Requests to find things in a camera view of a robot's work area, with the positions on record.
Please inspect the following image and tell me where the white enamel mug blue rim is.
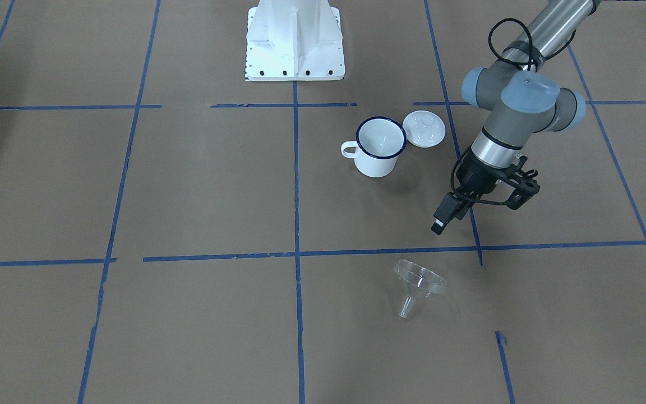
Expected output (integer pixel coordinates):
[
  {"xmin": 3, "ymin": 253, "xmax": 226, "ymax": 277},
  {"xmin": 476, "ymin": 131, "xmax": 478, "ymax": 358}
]
[{"xmin": 340, "ymin": 117, "xmax": 407, "ymax": 177}]

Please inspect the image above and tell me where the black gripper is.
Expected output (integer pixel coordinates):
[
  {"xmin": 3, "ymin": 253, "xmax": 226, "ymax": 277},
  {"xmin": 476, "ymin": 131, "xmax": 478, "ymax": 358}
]
[{"xmin": 431, "ymin": 150, "xmax": 503, "ymax": 235}]

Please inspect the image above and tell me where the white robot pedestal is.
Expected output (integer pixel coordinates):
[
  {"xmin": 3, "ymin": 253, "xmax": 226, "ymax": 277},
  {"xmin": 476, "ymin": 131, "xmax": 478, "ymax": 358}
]
[{"xmin": 244, "ymin": 1, "xmax": 346, "ymax": 82}]

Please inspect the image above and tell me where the white round lid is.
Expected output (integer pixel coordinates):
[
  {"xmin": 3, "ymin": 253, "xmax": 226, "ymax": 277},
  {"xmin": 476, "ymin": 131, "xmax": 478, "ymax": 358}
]
[{"xmin": 403, "ymin": 110, "xmax": 447, "ymax": 148}]

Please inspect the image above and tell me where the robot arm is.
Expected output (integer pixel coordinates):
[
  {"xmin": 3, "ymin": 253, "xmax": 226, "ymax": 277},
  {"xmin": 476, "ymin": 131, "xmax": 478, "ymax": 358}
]
[{"xmin": 431, "ymin": 1, "xmax": 600, "ymax": 235}]

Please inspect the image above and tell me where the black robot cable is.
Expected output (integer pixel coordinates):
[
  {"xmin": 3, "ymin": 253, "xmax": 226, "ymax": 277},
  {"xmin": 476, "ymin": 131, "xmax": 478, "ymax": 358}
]
[{"xmin": 488, "ymin": 18, "xmax": 576, "ymax": 74}]

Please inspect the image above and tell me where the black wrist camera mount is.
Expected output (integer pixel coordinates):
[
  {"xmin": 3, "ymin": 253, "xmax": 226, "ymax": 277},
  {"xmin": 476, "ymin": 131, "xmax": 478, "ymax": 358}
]
[{"xmin": 497, "ymin": 154, "xmax": 541, "ymax": 210}]

